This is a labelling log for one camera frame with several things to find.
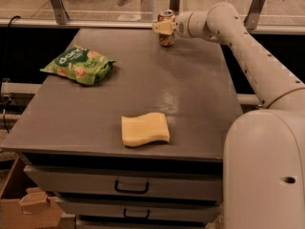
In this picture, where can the drawer black handle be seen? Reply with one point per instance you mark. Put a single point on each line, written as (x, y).
(136, 214)
(131, 188)

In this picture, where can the top drawer black handle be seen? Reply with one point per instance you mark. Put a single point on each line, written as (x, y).
(131, 188)

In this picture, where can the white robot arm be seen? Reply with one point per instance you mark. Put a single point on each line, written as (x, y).
(264, 150)

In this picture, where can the yellow sponge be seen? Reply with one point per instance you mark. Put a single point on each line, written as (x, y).
(144, 129)

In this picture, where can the green rice chip bag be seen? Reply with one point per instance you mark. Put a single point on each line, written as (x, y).
(82, 65)

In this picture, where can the orange soda can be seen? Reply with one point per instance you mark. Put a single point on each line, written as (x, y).
(166, 36)

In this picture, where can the left metal bracket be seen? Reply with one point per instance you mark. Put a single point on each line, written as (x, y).
(60, 14)

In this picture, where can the right metal bracket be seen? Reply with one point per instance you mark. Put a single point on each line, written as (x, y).
(252, 18)

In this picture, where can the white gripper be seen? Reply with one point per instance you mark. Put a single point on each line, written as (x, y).
(181, 26)

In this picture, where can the grey drawer cabinet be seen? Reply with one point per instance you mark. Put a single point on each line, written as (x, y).
(141, 150)

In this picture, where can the cardboard box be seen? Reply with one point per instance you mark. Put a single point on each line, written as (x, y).
(24, 205)

